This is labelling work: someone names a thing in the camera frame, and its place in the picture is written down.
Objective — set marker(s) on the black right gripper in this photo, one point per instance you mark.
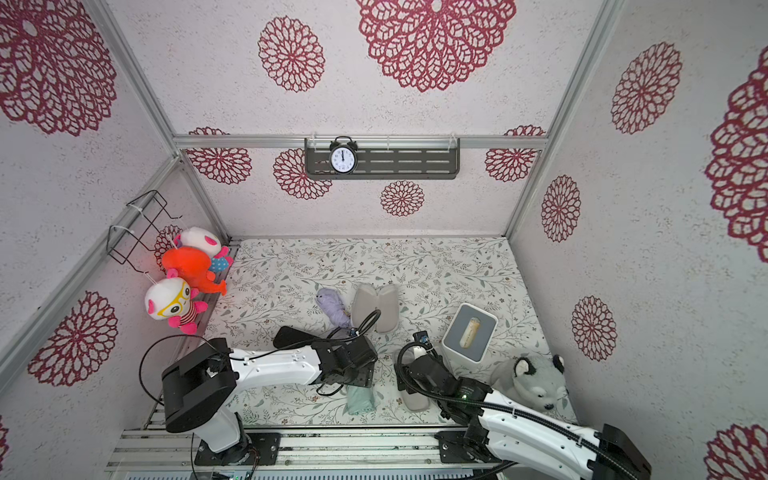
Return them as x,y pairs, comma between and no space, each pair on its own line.
411,372

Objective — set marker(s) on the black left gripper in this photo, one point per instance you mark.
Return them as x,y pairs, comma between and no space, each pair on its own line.
366,379

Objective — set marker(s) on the mint green umbrella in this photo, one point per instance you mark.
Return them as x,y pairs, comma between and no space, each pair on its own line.
360,400

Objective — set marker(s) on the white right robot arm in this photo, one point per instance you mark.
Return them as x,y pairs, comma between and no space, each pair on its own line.
498,428

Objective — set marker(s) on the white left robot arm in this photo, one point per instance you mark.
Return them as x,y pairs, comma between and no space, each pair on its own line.
197,388

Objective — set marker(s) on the beige roll in tray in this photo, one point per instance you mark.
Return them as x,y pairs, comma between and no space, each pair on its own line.
470,333

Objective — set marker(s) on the white rimmed grey tray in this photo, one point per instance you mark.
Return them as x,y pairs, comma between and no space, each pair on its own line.
473,357

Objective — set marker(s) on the grey husky plush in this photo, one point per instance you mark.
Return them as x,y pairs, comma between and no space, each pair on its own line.
534,380

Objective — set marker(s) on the white pink plush doll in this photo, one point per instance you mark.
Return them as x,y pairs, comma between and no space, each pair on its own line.
207,242

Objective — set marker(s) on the orange plush whale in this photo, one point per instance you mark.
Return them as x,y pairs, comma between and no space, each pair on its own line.
193,266

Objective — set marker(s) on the white plush with yellow glasses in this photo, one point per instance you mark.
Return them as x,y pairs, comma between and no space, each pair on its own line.
173,300

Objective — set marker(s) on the black alarm clock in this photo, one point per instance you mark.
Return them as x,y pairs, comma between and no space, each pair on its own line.
343,155

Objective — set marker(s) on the grey wall shelf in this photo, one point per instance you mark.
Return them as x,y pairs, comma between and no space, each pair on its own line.
386,162

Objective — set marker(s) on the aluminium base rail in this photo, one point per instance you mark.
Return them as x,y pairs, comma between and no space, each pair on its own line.
327,448

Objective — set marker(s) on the black wire wall rack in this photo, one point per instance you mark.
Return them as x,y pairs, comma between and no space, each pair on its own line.
144,213

